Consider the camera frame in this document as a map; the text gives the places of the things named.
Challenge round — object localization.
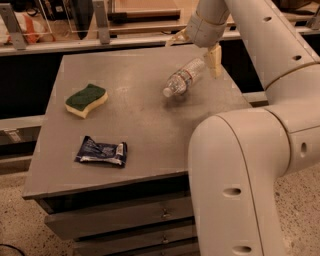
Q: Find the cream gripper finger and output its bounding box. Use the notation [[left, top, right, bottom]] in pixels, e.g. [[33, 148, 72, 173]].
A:
[[204, 43, 222, 78], [165, 29, 189, 46]]

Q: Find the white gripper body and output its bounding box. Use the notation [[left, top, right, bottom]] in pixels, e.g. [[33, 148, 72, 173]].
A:
[[185, 12, 228, 48]]

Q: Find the clear plastic water bottle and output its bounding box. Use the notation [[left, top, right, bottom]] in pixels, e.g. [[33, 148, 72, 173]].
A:
[[163, 58, 206, 98]]

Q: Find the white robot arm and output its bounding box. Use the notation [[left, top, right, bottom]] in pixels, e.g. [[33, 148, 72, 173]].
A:
[[178, 0, 320, 256]]

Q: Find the green and yellow sponge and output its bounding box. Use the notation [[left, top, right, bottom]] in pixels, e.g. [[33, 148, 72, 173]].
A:
[[65, 84, 108, 119]]

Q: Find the dark wooden bar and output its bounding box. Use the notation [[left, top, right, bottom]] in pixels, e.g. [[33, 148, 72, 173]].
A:
[[108, 9, 180, 24]]

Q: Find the grey drawer cabinet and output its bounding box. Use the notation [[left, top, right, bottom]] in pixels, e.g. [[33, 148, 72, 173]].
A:
[[22, 43, 269, 256]]

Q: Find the orange and white bag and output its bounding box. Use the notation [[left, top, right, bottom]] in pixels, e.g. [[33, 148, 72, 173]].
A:
[[0, 13, 55, 45]]

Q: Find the dark blue snack packet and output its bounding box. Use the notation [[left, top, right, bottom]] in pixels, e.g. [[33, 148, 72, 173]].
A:
[[75, 136, 127, 167]]

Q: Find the bottom grey drawer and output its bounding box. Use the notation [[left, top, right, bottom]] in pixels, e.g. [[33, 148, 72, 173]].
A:
[[109, 240, 201, 256]]

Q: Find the grey drawer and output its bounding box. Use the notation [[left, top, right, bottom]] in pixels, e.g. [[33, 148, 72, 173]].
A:
[[45, 194, 193, 240], [75, 218, 197, 256], [109, 240, 201, 256]]

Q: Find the middle grey drawer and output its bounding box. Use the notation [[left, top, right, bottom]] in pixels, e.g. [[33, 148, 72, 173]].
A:
[[75, 218, 197, 256]]

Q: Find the top grey drawer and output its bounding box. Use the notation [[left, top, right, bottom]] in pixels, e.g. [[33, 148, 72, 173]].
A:
[[45, 194, 193, 240]]

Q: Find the middle metal bracket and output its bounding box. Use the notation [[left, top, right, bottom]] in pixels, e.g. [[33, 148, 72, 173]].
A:
[[92, 0, 110, 44]]

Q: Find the metal bracket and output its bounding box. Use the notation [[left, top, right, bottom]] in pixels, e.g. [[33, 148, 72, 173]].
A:
[[0, 3, 27, 50], [92, 0, 110, 44], [306, 6, 320, 30]]

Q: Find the right metal bracket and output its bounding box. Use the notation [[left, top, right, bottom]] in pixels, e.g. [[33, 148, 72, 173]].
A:
[[306, 6, 320, 30]]

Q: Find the left metal bracket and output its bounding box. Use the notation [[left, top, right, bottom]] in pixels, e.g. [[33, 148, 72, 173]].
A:
[[0, 3, 27, 50]]

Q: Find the black cable on floor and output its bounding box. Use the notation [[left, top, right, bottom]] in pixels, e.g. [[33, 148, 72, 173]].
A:
[[0, 243, 27, 256]]

